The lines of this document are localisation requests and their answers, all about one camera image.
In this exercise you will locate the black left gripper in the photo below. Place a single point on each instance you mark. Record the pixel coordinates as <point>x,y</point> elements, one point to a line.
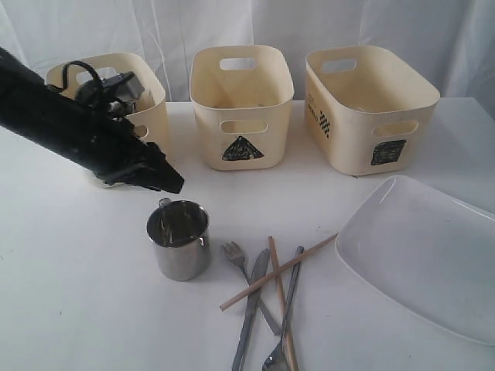
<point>118,155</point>

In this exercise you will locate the steel mug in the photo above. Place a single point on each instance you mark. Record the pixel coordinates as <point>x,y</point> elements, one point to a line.
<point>89,93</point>
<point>179,231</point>

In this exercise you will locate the wooden chopstick crossing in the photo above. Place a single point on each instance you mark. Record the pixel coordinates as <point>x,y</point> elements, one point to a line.
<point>277,272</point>

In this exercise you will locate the steel spoon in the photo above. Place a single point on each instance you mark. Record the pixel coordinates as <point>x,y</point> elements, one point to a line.
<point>283,356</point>

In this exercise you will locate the wooden chopstick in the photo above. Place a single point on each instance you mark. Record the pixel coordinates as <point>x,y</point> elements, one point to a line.
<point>282,305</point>

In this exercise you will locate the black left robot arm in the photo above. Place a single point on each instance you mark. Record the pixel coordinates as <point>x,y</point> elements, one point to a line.
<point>84,134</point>

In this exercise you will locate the cream bin circle mark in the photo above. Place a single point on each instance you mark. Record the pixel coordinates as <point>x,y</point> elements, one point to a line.
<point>148,114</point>

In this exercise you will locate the cream bin triangle mark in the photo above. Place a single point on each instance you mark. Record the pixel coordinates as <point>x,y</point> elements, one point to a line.
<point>242,101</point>

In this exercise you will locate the steel fork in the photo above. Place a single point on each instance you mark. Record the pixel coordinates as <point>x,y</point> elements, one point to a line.
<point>237,256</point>

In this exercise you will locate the steel knife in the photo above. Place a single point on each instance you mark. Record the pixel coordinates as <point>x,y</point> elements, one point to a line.
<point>259,271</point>

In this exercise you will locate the cream bin square mark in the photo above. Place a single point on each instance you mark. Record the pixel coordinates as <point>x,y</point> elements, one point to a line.
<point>366,108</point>

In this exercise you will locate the white square ceramic plate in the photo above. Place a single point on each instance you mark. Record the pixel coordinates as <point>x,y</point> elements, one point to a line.
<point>429,252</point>

